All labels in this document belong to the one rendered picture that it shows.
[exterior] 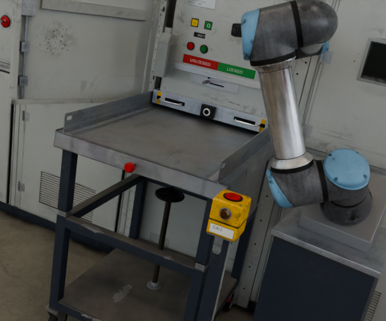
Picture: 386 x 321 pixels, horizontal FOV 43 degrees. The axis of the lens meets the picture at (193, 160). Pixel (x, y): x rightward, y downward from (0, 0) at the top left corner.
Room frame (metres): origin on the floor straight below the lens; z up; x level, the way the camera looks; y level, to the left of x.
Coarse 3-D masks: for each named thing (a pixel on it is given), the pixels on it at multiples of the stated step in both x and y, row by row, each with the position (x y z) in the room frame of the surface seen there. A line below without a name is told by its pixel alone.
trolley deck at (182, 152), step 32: (96, 128) 1.63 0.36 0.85; (128, 128) 1.70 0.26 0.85; (160, 128) 1.78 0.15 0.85; (192, 128) 1.86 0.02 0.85; (224, 128) 1.95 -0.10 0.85; (128, 160) 1.43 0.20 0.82; (160, 160) 1.43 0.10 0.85; (192, 160) 1.48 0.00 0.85; (256, 160) 1.61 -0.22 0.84; (192, 192) 1.35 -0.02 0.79
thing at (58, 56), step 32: (32, 0) 1.79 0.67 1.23; (64, 0) 1.89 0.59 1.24; (96, 0) 2.00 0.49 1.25; (128, 0) 2.10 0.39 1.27; (160, 0) 2.17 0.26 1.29; (32, 32) 1.82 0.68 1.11; (64, 32) 1.91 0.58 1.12; (96, 32) 2.01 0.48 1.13; (128, 32) 2.11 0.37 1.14; (32, 64) 1.83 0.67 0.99; (64, 64) 1.92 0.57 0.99; (96, 64) 2.02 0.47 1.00; (128, 64) 2.12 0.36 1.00; (32, 96) 1.83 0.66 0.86; (64, 96) 1.93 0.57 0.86; (96, 96) 2.03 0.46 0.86; (128, 96) 2.14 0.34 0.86
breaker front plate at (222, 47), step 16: (176, 0) 2.09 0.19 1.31; (224, 0) 2.02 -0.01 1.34; (240, 0) 2.00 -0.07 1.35; (256, 0) 1.98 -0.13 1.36; (272, 0) 1.96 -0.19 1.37; (288, 0) 1.94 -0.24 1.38; (176, 16) 2.08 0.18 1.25; (192, 16) 2.06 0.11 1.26; (208, 16) 2.04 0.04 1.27; (224, 16) 2.01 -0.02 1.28; (240, 16) 1.99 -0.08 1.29; (176, 32) 2.08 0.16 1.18; (192, 32) 2.06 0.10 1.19; (208, 32) 2.03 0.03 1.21; (224, 32) 2.01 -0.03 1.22; (176, 48) 2.08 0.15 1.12; (208, 48) 2.03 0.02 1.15; (224, 48) 2.01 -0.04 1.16; (240, 48) 1.98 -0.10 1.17; (192, 64) 2.05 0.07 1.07; (240, 64) 1.98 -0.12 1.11; (176, 80) 2.07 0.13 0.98; (192, 80) 2.04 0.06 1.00; (256, 80) 1.95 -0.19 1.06; (192, 96) 2.04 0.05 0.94; (208, 96) 2.02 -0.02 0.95; (224, 96) 1.99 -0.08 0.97; (240, 96) 1.97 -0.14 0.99; (256, 96) 1.95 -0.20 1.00; (256, 112) 1.94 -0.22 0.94
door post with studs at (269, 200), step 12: (324, 0) 1.95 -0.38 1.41; (300, 60) 1.96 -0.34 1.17; (300, 72) 1.95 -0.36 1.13; (300, 84) 1.95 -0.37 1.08; (264, 204) 1.96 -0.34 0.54; (264, 216) 1.95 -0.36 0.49; (264, 228) 1.95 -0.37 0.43; (252, 252) 1.96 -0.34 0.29; (252, 264) 1.95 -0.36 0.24; (252, 276) 1.95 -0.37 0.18; (240, 300) 1.96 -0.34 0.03
